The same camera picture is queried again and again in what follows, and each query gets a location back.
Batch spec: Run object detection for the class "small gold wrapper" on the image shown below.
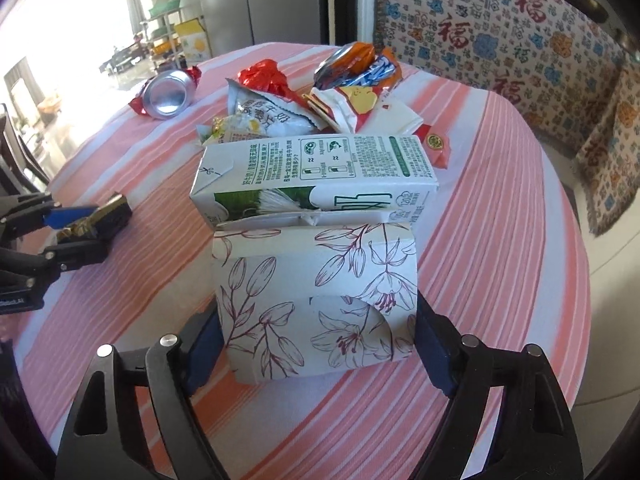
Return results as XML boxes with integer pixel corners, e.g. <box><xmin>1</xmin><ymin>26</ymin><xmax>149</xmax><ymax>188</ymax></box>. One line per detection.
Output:
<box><xmin>56</xmin><ymin>217</ymin><xmax>100</xmax><ymax>244</ymax></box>

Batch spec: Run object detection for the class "crushed silver red can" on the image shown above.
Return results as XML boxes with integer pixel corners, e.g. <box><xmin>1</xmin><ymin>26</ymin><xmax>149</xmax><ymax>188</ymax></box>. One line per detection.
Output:
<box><xmin>128</xmin><ymin>66</ymin><xmax>202</xmax><ymax>120</ymax></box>

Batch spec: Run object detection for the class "yellow white candy wrapper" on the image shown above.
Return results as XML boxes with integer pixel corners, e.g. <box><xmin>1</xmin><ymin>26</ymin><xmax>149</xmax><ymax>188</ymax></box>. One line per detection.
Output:
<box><xmin>196</xmin><ymin>114</ymin><xmax>267</xmax><ymax>146</ymax></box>

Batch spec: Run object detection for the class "white green snack bag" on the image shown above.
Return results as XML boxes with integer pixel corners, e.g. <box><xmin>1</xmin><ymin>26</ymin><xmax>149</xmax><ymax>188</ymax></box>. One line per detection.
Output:
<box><xmin>227</xmin><ymin>79</ymin><xmax>326</xmax><ymax>136</ymax></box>

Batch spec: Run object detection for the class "floral white paper box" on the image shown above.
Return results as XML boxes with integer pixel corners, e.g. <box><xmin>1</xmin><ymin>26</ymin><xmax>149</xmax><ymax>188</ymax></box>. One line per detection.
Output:
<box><xmin>212</xmin><ymin>222</ymin><xmax>418</xmax><ymax>385</ymax></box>

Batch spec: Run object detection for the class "red plastic bag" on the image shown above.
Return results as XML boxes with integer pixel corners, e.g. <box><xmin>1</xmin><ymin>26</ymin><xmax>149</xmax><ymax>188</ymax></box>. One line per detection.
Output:
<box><xmin>238</xmin><ymin>58</ymin><xmax>304</xmax><ymax>105</ymax></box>

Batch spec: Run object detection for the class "crushed red white paper cup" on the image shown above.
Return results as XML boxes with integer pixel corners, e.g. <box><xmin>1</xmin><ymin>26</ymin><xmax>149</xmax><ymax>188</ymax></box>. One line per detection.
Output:
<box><xmin>304</xmin><ymin>86</ymin><xmax>424</xmax><ymax>136</ymax></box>

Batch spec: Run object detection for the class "green white milk carton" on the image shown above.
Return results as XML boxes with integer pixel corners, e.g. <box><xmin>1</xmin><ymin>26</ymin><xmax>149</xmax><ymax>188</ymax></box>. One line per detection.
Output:
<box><xmin>190</xmin><ymin>133</ymin><xmax>439</xmax><ymax>226</ymax></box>

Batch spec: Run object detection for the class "crushed orange blue can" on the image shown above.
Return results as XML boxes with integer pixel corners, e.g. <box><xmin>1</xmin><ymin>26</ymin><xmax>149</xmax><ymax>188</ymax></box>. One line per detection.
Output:
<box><xmin>314</xmin><ymin>41</ymin><xmax>402</xmax><ymax>90</ymax></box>

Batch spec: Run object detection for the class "red snack wrapper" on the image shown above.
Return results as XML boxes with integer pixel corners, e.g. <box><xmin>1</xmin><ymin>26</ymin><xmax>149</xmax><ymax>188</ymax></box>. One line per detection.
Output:
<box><xmin>416</xmin><ymin>124</ymin><xmax>451</xmax><ymax>169</ymax></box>

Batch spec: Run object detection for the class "pink striped tablecloth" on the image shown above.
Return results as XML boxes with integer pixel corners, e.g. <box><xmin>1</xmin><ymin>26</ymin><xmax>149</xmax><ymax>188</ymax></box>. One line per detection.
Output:
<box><xmin>1</xmin><ymin>44</ymin><xmax>591</xmax><ymax>479</ymax></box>

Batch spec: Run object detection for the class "yellow white cardboard box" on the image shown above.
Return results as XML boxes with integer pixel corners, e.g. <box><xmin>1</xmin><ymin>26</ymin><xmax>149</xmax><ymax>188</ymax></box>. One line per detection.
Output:
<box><xmin>174</xmin><ymin>18</ymin><xmax>212</xmax><ymax>66</ymax></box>

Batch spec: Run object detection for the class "storage shelf rack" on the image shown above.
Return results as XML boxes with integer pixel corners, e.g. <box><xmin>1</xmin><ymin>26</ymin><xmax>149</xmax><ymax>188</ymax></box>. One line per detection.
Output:
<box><xmin>126</xmin><ymin>0</ymin><xmax>205</xmax><ymax>70</ymax></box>

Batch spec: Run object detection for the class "grey refrigerator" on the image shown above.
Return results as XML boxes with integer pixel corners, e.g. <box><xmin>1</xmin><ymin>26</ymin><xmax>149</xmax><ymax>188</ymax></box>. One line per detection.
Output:
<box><xmin>200</xmin><ymin>0</ymin><xmax>330</xmax><ymax>56</ymax></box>

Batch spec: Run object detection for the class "patterned fu character cloth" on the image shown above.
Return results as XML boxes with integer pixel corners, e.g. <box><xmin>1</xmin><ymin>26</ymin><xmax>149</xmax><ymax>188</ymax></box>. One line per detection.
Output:
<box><xmin>374</xmin><ymin>0</ymin><xmax>625</xmax><ymax>155</ymax></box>

